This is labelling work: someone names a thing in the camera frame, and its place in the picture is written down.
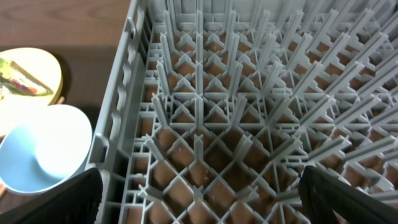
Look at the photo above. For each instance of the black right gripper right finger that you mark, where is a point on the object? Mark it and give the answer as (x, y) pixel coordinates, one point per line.
(324, 196)

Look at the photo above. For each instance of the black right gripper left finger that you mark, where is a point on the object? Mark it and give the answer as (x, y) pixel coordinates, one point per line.
(75, 201)

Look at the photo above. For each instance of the light blue bowl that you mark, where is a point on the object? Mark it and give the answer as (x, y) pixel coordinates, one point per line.
(45, 149)

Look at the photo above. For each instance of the green orange snack wrapper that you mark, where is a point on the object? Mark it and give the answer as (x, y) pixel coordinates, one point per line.
(20, 81)

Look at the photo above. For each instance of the grey dishwasher rack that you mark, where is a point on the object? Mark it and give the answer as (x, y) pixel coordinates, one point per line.
(214, 108)

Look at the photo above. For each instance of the yellow plate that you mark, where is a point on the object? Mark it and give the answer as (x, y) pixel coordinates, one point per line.
(41, 65)

